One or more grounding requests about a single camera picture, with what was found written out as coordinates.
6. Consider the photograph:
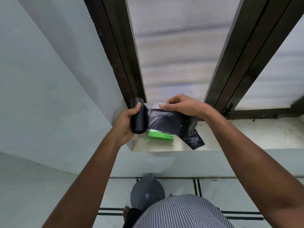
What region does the person's left forearm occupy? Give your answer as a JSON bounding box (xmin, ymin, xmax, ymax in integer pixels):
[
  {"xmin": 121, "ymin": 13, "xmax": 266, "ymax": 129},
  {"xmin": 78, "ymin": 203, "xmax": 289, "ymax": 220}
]
[{"xmin": 41, "ymin": 132, "xmax": 127, "ymax": 228}]

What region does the green cardboard box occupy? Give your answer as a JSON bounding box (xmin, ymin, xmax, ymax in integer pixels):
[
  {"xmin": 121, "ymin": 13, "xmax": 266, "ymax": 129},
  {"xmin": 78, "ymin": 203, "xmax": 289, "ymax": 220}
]
[{"xmin": 143, "ymin": 129, "xmax": 174, "ymax": 143}]

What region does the wide mesh window screen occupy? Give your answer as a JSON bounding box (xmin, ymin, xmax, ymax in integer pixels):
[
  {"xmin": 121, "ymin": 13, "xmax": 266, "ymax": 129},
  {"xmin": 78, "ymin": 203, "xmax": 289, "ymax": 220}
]
[{"xmin": 125, "ymin": 0, "xmax": 243, "ymax": 104}]

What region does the person's left hand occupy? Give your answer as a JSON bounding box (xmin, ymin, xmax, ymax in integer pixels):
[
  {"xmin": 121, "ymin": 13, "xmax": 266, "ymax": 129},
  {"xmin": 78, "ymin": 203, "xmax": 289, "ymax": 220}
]
[{"xmin": 108, "ymin": 102, "xmax": 142, "ymax": 146}]

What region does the dark brown window frame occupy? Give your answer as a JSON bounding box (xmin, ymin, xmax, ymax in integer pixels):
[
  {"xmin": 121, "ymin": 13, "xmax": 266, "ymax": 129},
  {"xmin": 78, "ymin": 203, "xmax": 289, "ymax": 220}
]
[{"xmin": 83, "ymin": 0, "xmax": 304, "ymax": 120}]

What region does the person's striped shirt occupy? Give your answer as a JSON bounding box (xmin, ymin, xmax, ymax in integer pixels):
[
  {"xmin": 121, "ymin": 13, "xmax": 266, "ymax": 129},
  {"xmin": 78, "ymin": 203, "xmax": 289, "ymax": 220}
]
[{"xmin": 133, "ymin": 194, "xmax": 236, "ymax": 228}]

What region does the person's bare foot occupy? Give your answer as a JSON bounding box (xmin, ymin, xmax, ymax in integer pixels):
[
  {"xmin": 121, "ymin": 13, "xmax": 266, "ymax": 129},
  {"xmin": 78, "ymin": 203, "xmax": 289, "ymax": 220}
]
[{"xmin": 123, "ymin": 206, "xmax": 133, "ymax": 222}]

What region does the person's right hand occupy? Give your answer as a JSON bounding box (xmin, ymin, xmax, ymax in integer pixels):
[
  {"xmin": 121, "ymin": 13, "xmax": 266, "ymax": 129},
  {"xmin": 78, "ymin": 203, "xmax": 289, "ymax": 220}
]
[{"xmin": 158, "ymin": 93, "xmax": 215, "ymax": 121}]

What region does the person's right forearm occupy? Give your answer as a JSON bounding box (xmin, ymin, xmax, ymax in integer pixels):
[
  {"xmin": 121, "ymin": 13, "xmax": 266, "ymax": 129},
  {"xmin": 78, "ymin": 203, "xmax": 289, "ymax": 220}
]
[{"xmin": 203, "ymin": 113, "xmax": 304, "ymax": 228}]

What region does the person's dark trouser leg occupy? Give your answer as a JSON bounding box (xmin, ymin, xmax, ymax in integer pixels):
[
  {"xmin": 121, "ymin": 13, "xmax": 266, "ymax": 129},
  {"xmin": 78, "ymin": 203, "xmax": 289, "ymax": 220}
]
[{"xmin": 122, "ymin": 208, "xmax": 144, "ymax": 228}]

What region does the black garbage bag roll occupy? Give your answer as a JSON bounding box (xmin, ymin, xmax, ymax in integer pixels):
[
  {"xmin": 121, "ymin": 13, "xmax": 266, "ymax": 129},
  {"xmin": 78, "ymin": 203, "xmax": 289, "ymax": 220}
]
[{"xmin": 130, "ymin": 97, "xmax": 205, "ymax": 150}]

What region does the narrow mesh window screen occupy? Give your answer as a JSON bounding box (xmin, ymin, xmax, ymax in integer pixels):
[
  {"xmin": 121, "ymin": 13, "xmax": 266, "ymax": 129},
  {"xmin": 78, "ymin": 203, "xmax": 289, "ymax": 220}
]
[{"xmin": 235, "ymin": 18, "xmax": 304, "ymax": 109}]

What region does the black window latch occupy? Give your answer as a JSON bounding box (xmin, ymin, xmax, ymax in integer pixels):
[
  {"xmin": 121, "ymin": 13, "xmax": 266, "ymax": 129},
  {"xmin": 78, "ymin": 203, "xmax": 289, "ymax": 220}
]
[{"xmin": 225, "ymin": 103, "xmax": 235, "ymax": 118}]

